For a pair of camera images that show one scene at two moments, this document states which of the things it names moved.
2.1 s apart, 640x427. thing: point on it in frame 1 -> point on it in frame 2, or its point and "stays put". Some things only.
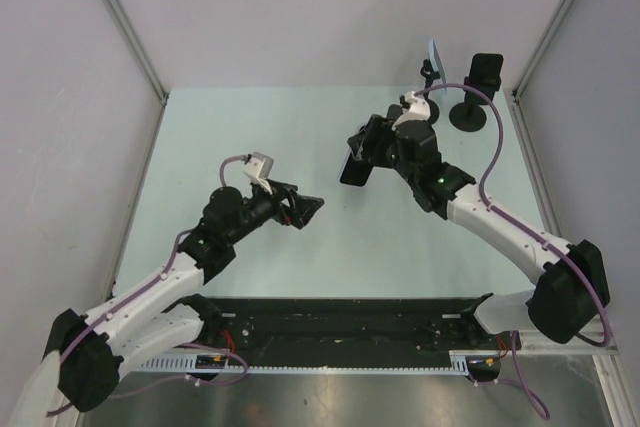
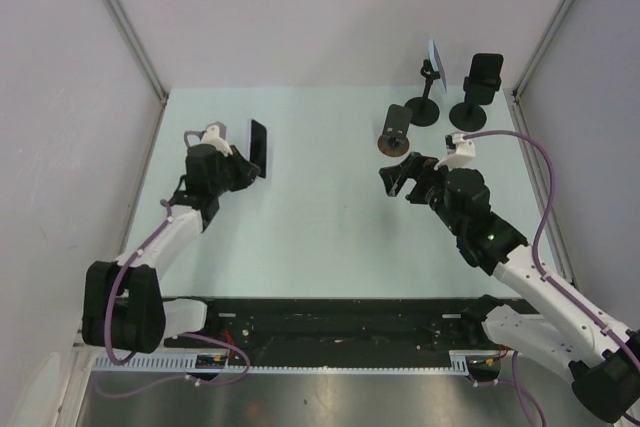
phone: (355, 172) -> (258, 146)
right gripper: (378, 128) -> (415, 166)
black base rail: (341, 326) stays put
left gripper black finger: (305, 209) -> (253, 171)
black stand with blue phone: (428, 74) stays put
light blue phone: (436, 61) stays put
